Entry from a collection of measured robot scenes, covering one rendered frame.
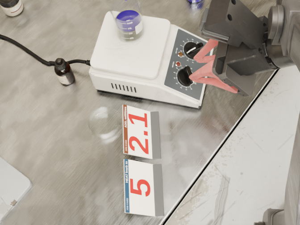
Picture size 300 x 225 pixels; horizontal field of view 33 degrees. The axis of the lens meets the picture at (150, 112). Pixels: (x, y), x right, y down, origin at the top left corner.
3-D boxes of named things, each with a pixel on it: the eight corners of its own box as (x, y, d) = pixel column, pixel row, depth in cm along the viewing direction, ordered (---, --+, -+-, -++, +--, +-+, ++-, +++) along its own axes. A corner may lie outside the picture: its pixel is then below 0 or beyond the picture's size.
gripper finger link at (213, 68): (173, 81, 77) (222, 69, 70) (184, 41, 80) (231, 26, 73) (202, 101, 81) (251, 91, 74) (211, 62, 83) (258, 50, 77)
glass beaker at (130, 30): (149, 22, 90) (145, -7, 82) (142, 47, 88) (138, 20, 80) (116, 18, 91) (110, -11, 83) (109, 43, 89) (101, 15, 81)
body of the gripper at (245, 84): (214, 78, 71) (258, 68, 65) (227, 18, 74) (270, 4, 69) (242, 99, 74) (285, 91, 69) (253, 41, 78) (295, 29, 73)
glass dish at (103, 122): (107, 145, 90) (106, 140, 88) (83, 129, 91) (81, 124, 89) (126, 121, 91) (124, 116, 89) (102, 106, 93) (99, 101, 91)
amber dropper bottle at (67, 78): (68, 68, 97) (59, 49, 90) (77, 78, 96) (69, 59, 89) (56, 78, 96) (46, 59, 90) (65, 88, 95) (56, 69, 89)
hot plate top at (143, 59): (172, 22, 90) (172, 19, 89) (156, 80, 85) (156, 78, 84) (107, 12, 92) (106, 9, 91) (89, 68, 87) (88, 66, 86)
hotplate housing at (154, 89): (213, 50, 96) (215, 26, 89) (200, 111, 91) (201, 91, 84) (102, 31, 100) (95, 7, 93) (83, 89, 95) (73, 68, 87)
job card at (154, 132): (158, 111, 92) (157, 102, 88) (160, 159, 88) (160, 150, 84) (124, 114, 92) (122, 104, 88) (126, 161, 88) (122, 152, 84)
